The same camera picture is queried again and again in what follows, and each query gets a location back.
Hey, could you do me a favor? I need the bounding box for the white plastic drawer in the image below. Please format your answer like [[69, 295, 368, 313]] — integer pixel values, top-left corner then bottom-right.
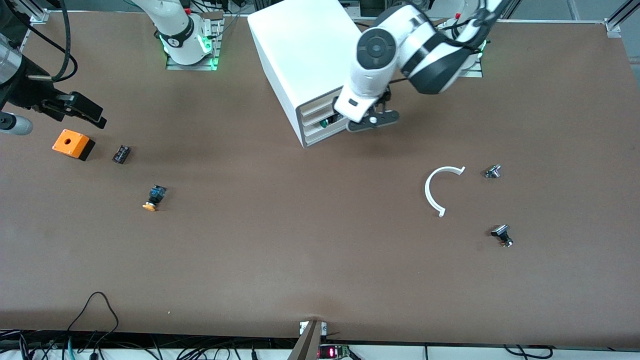
[[299, 85, 346, 115]]

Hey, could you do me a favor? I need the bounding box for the orange push button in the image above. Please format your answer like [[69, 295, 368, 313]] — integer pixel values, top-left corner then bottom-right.
[[142, 184, 167, 212]]

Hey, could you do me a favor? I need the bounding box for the white drawer cabinet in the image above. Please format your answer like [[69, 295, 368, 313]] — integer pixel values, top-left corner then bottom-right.
[[247, 0, 387, 149]]

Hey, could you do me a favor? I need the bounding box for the black silver push button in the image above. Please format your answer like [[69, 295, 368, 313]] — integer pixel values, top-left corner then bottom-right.
[[490, 224, 514, 249]]

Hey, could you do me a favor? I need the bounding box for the device with red display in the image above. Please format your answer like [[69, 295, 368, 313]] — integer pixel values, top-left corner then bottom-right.
[[318, 344, 352, 360]]

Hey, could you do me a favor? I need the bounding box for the orange button enclosure box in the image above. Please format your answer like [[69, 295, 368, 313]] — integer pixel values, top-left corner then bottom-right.
[[51, 128, 96, 162]]

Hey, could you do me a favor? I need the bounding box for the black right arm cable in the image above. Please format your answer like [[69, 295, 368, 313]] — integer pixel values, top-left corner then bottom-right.
[[10, 0, 79, 83]]

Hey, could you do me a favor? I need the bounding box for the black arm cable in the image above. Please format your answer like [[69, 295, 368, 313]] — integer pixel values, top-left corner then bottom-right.
[[440, 0, 506, 51], [10, 0, 79, 83]]

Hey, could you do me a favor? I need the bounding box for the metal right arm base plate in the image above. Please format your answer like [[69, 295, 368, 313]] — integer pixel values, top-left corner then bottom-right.
[[165, 12, 224, 71]]

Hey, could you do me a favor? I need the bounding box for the white curved plastic ring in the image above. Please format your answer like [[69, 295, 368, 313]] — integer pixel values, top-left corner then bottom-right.
[[424, 165, 467, 218]]

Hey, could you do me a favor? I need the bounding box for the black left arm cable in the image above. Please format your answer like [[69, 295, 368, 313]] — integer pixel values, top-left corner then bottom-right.
[[440, 0, 506, 51]]

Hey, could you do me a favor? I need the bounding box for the black looped cable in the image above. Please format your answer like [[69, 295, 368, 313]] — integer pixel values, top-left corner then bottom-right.
[[66, 291, 120, 346]]

